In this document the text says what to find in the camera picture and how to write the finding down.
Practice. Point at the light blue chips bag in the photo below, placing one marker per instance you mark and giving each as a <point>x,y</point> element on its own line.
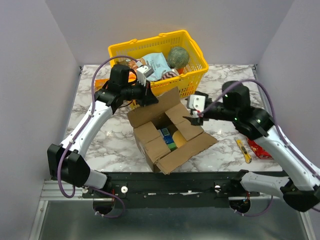
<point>158,63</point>

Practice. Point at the pink brown striped pouch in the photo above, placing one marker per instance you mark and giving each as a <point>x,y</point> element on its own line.
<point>168,75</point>

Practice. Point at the yellow plastic shopping basket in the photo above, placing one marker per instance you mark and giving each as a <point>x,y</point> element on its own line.
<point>187,82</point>

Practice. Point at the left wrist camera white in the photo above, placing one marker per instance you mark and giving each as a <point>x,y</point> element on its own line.
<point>143,72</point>

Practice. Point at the round orange sponge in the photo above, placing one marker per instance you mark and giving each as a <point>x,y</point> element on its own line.
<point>178,139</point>

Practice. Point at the brown cardboard express box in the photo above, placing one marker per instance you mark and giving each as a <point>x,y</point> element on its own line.
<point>167,113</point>

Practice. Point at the green melon ball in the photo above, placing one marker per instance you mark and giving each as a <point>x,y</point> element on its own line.
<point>178,57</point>

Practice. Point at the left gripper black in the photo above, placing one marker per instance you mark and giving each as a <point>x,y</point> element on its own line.
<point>147,97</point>

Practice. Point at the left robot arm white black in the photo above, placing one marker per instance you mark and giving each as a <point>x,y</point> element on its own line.
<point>67,160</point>

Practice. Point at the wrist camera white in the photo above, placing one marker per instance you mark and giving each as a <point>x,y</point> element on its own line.
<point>143,72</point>
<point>196,104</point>

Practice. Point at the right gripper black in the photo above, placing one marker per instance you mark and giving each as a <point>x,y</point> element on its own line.
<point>200,117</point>

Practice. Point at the red snack bag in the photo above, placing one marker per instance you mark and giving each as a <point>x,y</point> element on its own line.
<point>258,150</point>

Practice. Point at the yellow utility knife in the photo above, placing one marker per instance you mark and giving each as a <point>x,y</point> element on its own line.
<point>244,151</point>

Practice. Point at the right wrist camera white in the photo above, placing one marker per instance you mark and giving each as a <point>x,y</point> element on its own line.
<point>196,104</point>

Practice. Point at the orange snack bag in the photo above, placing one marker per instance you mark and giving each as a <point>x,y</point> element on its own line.
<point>99,83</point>

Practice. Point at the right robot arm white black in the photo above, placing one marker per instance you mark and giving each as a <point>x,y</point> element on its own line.
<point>300,188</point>

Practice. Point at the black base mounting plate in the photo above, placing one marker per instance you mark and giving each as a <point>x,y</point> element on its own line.
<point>176,190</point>

